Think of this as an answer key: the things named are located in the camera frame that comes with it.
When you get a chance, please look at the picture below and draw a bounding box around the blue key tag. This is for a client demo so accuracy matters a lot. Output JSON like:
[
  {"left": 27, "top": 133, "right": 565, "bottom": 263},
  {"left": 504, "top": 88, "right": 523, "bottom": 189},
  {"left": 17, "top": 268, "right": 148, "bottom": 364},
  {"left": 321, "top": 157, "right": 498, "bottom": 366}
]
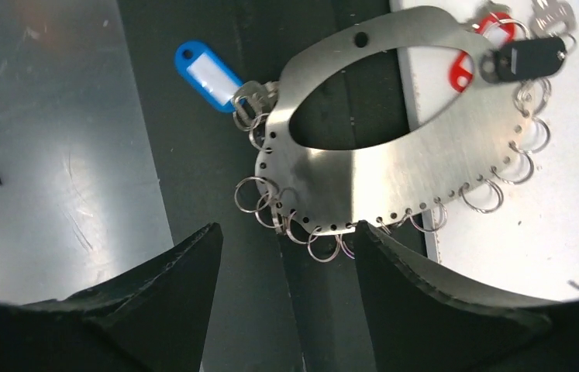
[{"left": 174, "top": 40, "right": 243, "bottom": 113}]

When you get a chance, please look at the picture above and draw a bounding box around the red key tag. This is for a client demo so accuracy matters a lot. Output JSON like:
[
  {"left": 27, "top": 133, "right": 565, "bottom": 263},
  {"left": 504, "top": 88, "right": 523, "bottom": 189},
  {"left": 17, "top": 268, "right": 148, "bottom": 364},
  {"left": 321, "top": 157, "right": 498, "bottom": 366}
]
[{"left": 448, "top": 9, "right": 517, "bottom": 93}]

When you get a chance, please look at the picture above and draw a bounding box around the large steel keyring plate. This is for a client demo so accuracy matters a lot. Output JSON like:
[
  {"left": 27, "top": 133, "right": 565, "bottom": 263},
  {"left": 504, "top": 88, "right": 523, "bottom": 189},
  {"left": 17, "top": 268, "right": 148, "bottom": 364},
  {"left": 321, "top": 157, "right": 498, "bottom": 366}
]
[{"left": 234, "top": 5, "right": 551, "bottom": 250}]

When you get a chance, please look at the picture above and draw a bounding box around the black key tag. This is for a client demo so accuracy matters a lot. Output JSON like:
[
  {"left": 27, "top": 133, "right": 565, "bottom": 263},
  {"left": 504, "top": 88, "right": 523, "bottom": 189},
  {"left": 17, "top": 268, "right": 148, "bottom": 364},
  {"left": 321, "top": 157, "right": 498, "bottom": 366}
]
[{"left": 480, "top": 36, "right": 568, "bottom": 84}]

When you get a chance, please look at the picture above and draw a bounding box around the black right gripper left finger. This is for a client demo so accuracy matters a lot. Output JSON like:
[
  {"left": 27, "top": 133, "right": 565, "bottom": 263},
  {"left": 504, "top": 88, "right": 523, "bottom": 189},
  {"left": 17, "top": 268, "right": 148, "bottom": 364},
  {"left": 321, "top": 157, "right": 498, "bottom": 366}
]
[{"left": 0, "top": 223, "right": 223, "bottom": 371}]

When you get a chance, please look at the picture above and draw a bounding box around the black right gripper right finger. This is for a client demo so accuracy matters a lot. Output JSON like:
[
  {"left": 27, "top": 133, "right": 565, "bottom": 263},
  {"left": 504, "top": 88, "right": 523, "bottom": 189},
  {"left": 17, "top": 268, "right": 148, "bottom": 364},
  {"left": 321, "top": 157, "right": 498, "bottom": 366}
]
[{"left": 353, "top": 221, "right": 579, "bottom": 371}]

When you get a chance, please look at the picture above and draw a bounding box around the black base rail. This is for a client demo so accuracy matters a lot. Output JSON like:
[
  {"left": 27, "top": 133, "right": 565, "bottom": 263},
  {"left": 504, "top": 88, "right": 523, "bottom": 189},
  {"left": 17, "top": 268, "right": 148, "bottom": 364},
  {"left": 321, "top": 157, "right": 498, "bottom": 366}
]
[{"left": 119, "top": 1, "right": 391, "bottom": 371}]

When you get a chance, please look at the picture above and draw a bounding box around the silver key on blue tag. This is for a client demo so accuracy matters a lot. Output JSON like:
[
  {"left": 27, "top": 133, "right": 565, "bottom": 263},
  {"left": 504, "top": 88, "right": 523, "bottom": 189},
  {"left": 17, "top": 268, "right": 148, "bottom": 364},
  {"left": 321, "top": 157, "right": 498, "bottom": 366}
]
[{"left": 231, "top": 81, "right": 278, "bottom": 122}]

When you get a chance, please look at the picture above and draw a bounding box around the loose silver key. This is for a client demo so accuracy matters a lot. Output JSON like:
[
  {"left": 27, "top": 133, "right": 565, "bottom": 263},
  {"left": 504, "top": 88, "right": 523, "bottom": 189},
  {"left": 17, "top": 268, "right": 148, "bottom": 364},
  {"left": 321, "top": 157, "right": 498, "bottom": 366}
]
[{"left": 529, "top": 0, "right": 577, "bottom": 37}]

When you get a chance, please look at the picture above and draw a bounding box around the metal base plate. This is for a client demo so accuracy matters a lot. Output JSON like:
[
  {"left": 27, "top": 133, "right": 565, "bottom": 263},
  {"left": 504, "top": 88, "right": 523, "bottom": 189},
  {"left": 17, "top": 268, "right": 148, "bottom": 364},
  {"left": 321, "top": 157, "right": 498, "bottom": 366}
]
[{"left": 0, "top": 1, "right": 172, "bottom": 304}]

